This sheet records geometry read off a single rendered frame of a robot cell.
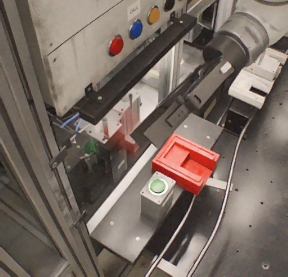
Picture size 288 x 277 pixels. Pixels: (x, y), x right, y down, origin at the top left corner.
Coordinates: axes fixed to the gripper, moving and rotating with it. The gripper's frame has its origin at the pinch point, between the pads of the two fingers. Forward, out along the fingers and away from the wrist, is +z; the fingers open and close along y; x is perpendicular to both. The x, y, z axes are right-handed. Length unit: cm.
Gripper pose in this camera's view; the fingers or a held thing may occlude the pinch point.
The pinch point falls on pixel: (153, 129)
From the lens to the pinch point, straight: 54.5
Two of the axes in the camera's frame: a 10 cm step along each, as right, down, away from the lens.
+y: 2.7, -0.1, -9.6
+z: -6.9, 7.0, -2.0
